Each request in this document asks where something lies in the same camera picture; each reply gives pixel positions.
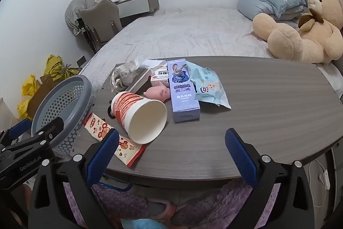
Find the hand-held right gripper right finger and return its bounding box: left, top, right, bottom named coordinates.
left=224, top=128, right=315, bottom=229

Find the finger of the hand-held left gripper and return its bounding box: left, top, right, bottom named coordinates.
left=0, top=118, right=33, bottom=149
left=0, top=117, right=65, bottom=156

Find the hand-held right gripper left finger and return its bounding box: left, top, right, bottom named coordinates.
left=28, top=128, right=121, bottom=229

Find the grey perforated plastic basket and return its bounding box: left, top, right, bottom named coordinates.
left=31, top=75, right=93, bottom=158

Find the dark blue knotted hair tie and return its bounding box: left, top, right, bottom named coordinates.
left=107, top=102, right=116, bottom=120

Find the purple toothpaste box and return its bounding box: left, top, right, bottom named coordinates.
left=167, top=58, right=201, bottom=123

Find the red and white snack wrapper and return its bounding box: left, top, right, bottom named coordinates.
left=83, top=113, right=146, bottom=167

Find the yellow plastic bag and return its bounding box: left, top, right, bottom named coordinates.
left=44, top=55, right=81, bottom=82
left=17, top=75, right=41, bottom=119

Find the brown cardboard box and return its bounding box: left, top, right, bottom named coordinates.
left=27, top=75, right=63, bottom=119

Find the purple fluffy rug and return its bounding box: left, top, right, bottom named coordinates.
left=64, top=181, right=282, bottom=229

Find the red and white paper cup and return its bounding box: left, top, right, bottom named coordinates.
left=111, top=91, right=168, bottom=144

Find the light blue wet wipes packet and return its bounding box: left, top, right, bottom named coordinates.
left=186, top=61, right=232, bottom=109

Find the pink slipper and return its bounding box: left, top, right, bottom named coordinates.
left=146, top=201, right=177, bottom=221

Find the crumpled printed paper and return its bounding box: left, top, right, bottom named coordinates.
left=110, top=63, right=140, bottom=92

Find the pink pig toy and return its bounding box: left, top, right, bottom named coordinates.
left=143, top=85, right=172, bottom=103

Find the white green medicine box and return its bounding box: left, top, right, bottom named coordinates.
left=150, top=67, right=170, bottom=88

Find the white tissue pack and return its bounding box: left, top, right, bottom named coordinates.
left=134, top=55, right=167, bottom=70

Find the grey clothes pile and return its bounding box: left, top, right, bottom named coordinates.
left=65, top=0, right=98, bottom=36

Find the beige upholstered chair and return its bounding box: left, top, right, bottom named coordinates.
left=80, top=0, right=123, bottom=54

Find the large beige teddy bear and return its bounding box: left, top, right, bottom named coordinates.
left=252, top=0, right=343, bottom=64

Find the bed with white bedspread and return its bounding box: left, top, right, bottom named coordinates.
left=80, top=8, right=343, bottom=101

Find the white and grey desk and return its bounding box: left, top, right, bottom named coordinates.
left=115, top=0, right=160, bottom=27

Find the light blue plain pillow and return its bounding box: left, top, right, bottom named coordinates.
left=237, top=0, right=278, bottom=21

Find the white charger cable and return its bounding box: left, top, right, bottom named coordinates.
left=308, top=158, right=331, bottom=208

